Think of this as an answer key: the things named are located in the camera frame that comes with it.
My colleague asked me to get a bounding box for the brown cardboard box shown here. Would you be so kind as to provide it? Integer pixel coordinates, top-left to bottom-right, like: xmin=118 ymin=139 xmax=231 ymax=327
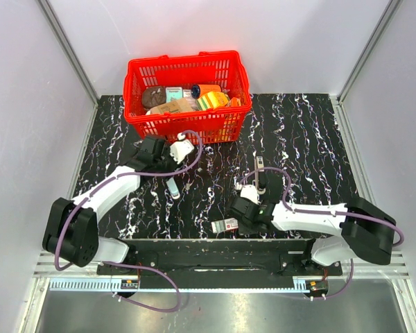
xmin=146 ymin=98 xmax=193 ymax=115

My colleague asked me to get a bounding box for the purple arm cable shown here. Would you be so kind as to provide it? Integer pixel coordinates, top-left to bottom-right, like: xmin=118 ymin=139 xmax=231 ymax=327
xmin=238 ymin=166 xmax=405 ymax=301
xmin=54 ymin=130 xmax=204 ymax=271

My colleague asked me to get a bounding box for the teal card box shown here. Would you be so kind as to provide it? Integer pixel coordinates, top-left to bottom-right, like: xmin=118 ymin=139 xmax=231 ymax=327
xmin=165 ymin=87 xmax=183 ymax=103

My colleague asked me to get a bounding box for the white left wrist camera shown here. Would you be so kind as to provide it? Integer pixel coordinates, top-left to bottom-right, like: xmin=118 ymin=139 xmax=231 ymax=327
xmin=170 ymin=133 xmax=194 ymax=164

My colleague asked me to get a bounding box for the aluminium ruler rail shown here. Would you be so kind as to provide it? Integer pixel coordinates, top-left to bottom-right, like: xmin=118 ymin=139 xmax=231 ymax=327
xmin=49 ymin=272 xmax=328 ymax=293

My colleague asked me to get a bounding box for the red plastic shopping basket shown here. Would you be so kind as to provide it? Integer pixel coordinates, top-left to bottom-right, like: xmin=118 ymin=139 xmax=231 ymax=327
xmin=123 ymin=51 xmax=252 ymax=144

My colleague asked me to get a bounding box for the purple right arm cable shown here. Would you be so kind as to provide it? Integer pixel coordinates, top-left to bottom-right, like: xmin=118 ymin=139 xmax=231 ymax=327
xmin=238 ymin=166 xmax=405 ymax=301

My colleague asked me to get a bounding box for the brown round cookie pack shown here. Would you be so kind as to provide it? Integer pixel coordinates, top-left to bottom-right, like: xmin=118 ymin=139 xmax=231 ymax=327
xmin=141 ymin=86 xmax=166 ymax=110

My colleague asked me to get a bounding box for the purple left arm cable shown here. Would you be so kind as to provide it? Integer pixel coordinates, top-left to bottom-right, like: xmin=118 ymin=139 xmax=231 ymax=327
xmin=54 ymin=130 xmax=204 ymax=271

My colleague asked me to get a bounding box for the yellow green striped box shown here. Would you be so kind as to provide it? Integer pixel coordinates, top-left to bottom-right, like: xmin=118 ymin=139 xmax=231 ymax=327
xmin=196 ymin=92 xmax=229 ymax=110

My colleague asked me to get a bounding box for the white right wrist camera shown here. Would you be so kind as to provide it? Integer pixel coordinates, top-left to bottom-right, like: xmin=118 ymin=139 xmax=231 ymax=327
xmin=236 ymin=184 xmax=259 ymax=204

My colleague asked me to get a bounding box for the red white staple box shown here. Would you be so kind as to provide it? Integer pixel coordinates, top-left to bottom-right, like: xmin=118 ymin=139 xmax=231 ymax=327
xmin=211 ymin=218 xmax=239 ymax=234

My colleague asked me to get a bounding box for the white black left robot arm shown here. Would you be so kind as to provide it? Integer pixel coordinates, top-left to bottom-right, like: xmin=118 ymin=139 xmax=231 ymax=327
xmin=42 ymin=135 xmax=180 ymax=275

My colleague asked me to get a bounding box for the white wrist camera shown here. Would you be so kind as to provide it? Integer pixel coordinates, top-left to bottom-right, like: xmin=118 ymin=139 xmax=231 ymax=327
xmin=170 ymin=133 xmax=194 ymax=164
xmin=236 ymin=184 xmax=259 ymax=204

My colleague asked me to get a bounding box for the white silver staple remover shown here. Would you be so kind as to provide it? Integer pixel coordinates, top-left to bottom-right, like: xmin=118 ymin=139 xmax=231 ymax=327
xmin=166 ymin=178 xmax=180 ymax=200

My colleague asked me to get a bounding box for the orange blue cylinder can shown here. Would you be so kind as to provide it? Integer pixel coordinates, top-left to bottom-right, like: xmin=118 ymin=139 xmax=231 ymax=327
xmin=191 ymin=84 xmax=222 ymax=99

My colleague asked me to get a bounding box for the orange snack packet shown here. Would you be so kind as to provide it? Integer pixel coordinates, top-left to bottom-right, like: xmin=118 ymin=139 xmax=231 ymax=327
xmin=226 ymin=97 xmax=241 ymax=108

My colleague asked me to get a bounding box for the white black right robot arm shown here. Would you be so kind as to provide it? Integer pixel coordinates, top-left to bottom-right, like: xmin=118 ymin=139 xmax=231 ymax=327
xmin=227 ymin=197 xmax=397 ymax=275

